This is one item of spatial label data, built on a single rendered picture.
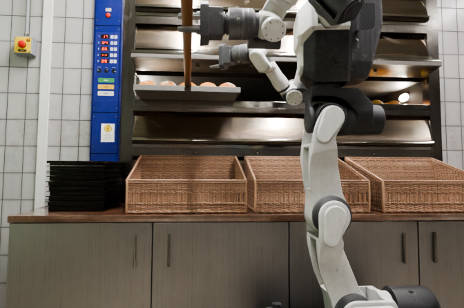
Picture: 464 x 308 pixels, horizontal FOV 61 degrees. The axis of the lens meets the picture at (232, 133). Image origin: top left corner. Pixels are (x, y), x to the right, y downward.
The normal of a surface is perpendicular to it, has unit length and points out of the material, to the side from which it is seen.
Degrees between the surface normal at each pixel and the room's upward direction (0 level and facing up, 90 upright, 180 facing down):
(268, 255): 90
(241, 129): 70
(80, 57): 90
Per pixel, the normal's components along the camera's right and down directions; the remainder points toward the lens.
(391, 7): 0.08, -0.41
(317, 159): 0.18, 0.33
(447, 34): 0.08, -0.08
